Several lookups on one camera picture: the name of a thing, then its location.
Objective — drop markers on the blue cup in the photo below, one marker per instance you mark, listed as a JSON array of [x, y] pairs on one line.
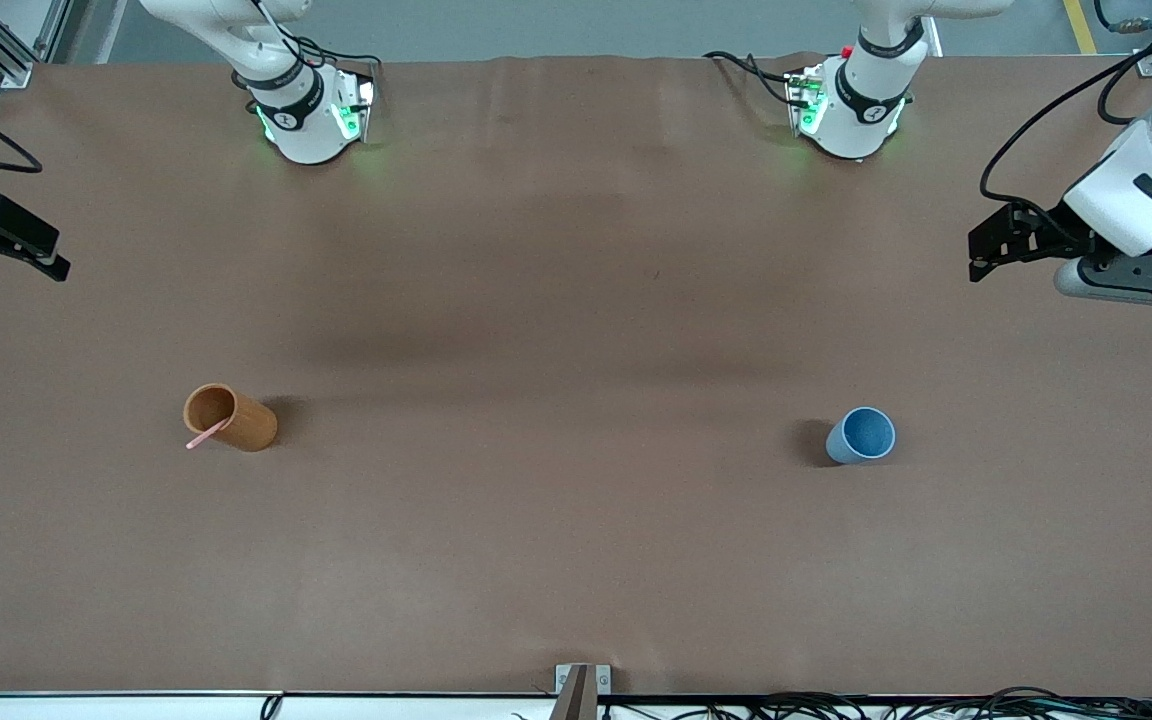
[[866, 435]]

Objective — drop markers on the pink chopstick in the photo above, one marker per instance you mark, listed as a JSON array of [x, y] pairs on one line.
[[204, 437]]

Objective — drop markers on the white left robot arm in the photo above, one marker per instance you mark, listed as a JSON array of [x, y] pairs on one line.
[[861, 110]]

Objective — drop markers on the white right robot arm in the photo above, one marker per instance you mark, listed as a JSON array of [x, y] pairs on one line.
[[306, 130]]

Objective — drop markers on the brown cylindrical cup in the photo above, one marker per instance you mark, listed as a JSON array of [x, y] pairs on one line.
[[251, 425]]

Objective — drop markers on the brown table cover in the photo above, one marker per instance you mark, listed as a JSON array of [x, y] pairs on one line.
[[576, 500]]

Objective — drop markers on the aluminium frame profile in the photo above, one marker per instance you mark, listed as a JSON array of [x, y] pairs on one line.
[[6, 60]]

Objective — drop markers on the grey metal bracket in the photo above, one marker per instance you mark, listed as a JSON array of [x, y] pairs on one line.
[[564, 678]]

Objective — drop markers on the brown upright post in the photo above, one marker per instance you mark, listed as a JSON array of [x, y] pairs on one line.
[[578, 700]]

